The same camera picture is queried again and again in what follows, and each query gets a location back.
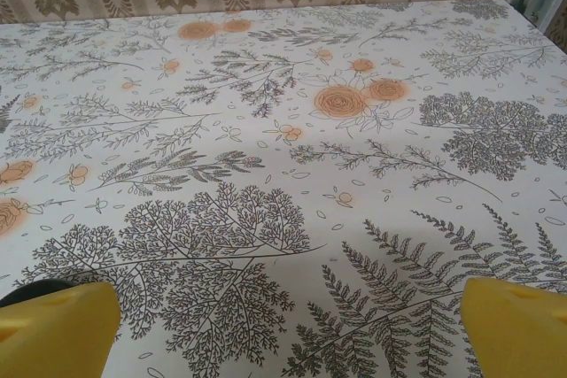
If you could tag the floral printed tablecloth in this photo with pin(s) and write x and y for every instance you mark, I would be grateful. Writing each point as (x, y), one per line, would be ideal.
(283, 174)

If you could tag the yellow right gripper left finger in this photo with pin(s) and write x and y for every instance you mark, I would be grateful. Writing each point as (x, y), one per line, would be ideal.
(57, 338)

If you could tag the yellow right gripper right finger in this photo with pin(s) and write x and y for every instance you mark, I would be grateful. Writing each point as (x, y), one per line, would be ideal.
(518, 334)

